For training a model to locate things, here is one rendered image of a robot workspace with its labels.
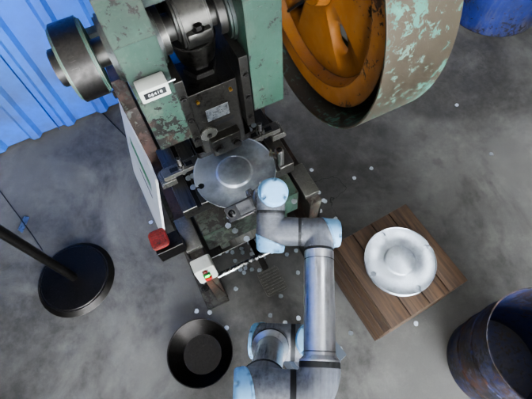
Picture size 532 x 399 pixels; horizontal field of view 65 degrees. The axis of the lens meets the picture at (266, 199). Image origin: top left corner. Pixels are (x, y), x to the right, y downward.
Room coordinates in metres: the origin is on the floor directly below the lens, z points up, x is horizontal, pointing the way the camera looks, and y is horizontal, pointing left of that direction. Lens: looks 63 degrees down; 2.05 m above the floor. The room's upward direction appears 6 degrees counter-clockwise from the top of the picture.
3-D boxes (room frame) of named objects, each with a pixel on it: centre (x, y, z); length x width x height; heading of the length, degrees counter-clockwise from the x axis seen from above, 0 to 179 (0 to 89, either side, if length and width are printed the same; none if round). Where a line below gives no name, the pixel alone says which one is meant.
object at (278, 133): (0.94, -0.02, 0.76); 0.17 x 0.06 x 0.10; 110
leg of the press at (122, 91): (0.92, 0.44, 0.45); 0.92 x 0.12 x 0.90; 20
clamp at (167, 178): (0.82, 0.30, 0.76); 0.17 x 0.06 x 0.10; 110
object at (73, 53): (0.81, 0.38, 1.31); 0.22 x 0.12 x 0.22; 20
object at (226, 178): (0.76, 0.10, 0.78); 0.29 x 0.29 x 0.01
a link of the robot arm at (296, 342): (0.19, -0.10, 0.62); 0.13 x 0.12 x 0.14; 82
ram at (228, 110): (0.84, 0.13, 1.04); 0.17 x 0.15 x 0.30; 20
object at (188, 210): (0.88, 0.14, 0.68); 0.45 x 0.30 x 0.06; 110
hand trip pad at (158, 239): (0.55, 0.37, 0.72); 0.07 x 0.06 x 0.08; 20
